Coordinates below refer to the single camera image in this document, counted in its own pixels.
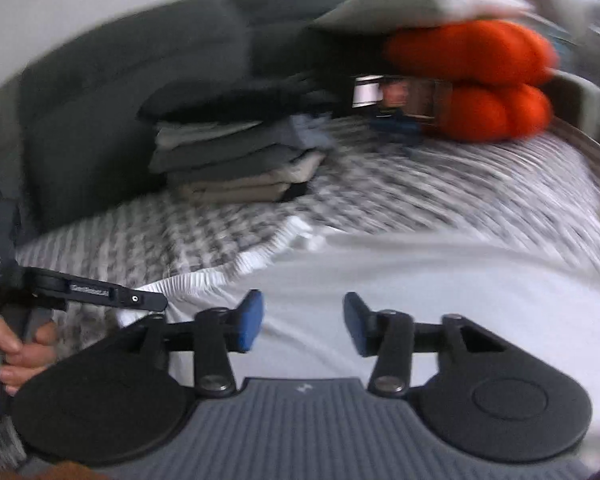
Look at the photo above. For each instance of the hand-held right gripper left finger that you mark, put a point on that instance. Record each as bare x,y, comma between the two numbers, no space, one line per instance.
251,320

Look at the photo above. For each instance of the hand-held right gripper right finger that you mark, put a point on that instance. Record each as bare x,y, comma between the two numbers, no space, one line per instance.
356,322

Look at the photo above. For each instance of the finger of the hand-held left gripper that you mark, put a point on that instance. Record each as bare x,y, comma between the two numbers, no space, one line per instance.
95,294

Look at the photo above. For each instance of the white shirt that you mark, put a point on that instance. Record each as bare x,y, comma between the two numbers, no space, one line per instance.
430,285

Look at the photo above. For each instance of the stack of folded clothes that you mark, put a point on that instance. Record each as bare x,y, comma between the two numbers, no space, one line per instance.
230,150

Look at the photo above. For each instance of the person's left hand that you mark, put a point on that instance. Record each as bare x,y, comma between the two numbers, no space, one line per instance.
35,355

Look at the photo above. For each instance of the grey checked sofa cover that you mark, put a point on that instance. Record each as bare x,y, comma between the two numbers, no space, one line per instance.
455,185

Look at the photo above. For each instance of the blue phone stand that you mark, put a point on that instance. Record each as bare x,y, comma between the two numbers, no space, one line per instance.
397,127

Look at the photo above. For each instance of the grey sofa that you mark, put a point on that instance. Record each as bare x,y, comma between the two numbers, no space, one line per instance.
130,60

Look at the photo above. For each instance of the smartphone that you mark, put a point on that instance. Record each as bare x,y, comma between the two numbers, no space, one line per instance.
405,97

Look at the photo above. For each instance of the orange pumpkin cushion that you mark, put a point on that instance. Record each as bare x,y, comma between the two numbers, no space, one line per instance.
495,112
470,52

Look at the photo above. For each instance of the white pillow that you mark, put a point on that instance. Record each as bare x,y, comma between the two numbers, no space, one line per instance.
420,2

